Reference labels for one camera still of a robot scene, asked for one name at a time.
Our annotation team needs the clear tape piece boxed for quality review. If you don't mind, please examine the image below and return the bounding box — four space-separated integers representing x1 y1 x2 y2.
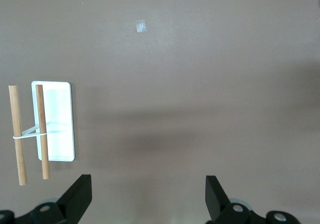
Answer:
135 19 147 34

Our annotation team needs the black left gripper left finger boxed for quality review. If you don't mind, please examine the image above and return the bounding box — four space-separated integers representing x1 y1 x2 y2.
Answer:
14 174 93 224

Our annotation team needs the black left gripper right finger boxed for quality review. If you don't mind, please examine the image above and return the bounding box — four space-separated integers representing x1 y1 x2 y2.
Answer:
204 175 301 224

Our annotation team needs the white rack with wooden rods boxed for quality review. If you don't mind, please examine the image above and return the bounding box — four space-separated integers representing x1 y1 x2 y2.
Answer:
8 80 76 186

